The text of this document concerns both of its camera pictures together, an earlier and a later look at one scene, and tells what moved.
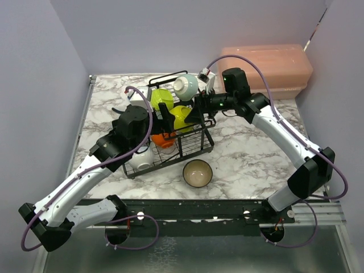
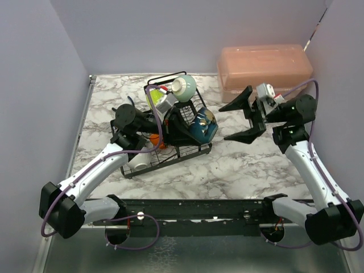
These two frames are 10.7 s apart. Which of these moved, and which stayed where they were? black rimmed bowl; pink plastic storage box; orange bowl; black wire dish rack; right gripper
Moved: black rimmed bowl; right gripper
Stayed: black wire dish rack; pink plastic storage box; orange bowl
